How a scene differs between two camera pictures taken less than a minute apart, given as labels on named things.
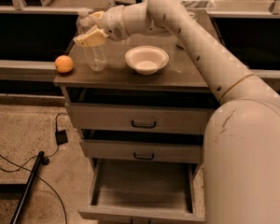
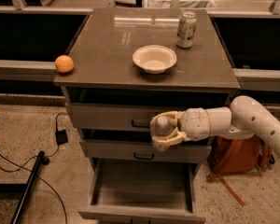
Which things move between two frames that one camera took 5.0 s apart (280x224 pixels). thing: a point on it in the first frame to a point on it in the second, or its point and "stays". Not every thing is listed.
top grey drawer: x=144 y=119 stays
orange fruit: x=63 y=63 stays
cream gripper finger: x=91 y=39 to x=179 y=137
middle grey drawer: x=143 y=150 stays
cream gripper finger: x=96 y=16 to x=175 y=114
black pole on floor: x=27 y=189 stays
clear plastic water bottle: x=96 y=57 to x=162 y=126
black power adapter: x=61 y=137 stays
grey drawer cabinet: x=146 y=121 stays
